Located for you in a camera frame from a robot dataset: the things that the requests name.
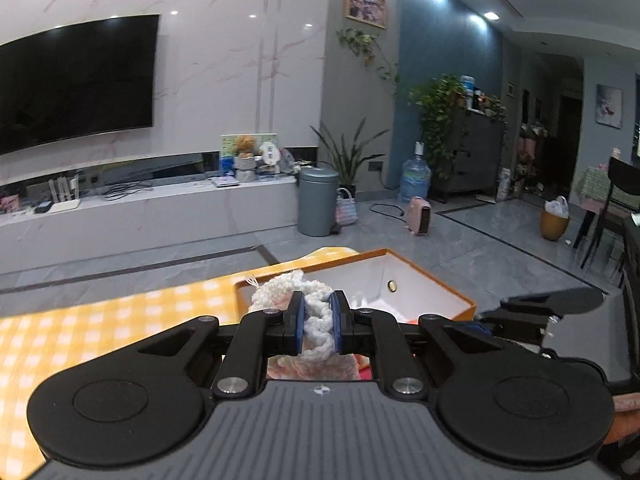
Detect pink flower stand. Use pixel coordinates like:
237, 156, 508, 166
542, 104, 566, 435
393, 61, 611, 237
514, 121, 549, 197

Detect green checked side table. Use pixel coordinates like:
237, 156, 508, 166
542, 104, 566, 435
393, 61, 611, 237
575, 164, 617, 214

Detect colourful picture board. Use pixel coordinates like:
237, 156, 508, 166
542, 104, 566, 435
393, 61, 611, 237
220, 133, 279, 177

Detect white antenna router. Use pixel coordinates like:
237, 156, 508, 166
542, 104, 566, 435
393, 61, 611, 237
47, 175, 82, 214

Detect white plastic bag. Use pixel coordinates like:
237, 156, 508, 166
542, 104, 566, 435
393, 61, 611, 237
544, 195, 570, 219

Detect blue floral wall picture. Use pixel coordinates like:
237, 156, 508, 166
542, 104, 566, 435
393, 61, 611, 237
596, 84, 624, 130

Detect wood-framed wall picture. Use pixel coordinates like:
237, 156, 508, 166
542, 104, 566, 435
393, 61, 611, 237
344, 0, 388, 30

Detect dark drawer cabinet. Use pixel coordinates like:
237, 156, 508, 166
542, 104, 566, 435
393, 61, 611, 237
431, 107, 506, 205

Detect black dining chair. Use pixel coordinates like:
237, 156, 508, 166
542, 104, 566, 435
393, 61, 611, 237
572, 156, 640, 272

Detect black floor cable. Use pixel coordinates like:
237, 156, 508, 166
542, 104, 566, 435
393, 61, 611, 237
369, 202, 408, 218

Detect hanging vine plant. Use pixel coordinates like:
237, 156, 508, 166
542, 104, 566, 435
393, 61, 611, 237
336, 27, 402, 87

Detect white marble television console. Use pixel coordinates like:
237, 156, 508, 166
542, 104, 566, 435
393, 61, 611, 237
0, 172, 302, 277

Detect brown teddy bear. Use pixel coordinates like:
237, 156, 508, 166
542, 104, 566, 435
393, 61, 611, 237
234, 135, 259, 183

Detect black wall television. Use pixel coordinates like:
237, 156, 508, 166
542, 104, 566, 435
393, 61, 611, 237
0, 14, 162, 157

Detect yellow checked tablecloth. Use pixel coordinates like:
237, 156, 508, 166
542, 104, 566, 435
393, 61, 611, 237
0, 246, 362, 476

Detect white pink knitted cloth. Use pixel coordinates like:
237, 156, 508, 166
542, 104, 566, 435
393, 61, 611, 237
247, 269, 364, 382

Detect grey pedal trash bin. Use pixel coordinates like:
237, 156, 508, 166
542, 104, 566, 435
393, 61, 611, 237
297, 166, 342, 238

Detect black console cables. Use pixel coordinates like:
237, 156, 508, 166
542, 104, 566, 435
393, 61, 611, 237
101, 181, 154, 200

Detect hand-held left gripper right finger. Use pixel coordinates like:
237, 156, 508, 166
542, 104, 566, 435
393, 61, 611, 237
330, 290, 502, 398

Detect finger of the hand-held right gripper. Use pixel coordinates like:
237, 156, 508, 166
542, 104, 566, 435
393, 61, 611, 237
452, 310, 549, 350
499, 287, 607, 323

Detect long-leaf potted plant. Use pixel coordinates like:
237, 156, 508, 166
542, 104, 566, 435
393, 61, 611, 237
310, 118, 392, 197

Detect white round clock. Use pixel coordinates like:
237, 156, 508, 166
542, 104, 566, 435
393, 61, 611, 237
258, 142, 284, 169

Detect orange waste basket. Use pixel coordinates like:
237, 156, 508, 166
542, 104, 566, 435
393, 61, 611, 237
540, 208, 571, 242

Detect pastel woven bag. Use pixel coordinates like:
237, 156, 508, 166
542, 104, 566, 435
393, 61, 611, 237
336, 187, 358, 226

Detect orange cardboard box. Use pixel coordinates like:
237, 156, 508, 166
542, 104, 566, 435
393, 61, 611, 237
233, 247, 478, 327

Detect blue water jug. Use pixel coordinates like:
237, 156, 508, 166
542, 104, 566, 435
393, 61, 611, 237
399, 142, 433, 204

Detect pink space heater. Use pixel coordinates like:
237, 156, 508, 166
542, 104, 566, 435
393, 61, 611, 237
405, 196, 434, 236

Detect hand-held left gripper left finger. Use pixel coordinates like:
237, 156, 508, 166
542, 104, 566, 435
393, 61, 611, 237
136, 291, 307, 399

